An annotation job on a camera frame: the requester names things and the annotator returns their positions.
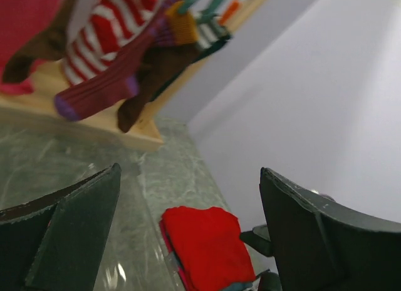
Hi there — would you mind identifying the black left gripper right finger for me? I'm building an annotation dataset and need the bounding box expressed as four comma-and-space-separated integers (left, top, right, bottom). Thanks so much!
259, 168, 400, 291

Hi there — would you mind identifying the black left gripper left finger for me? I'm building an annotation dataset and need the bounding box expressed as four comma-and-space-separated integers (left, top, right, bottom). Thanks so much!
1, 163, 122, 290

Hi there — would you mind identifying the maroon purple ribbed sock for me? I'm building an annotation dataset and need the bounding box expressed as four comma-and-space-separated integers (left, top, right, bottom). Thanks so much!
54, 9, 166, 121

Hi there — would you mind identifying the red white striped sock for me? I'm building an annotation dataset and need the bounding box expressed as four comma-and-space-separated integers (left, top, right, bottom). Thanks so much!
62, 0, 163, 85

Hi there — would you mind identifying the brown sock with striped cuff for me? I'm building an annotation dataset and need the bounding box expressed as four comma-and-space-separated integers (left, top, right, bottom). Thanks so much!
117, 37, 232, 134

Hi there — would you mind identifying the wooden hanger stand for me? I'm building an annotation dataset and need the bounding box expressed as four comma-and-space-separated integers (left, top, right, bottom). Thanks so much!
1, 0, 267, 151

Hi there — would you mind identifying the red folded cloth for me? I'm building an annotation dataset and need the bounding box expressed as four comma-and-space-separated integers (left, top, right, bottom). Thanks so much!
161, 206, 256, 290

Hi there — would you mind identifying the pink cloth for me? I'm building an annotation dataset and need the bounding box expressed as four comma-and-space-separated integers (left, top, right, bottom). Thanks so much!
1, 0, 66, 96

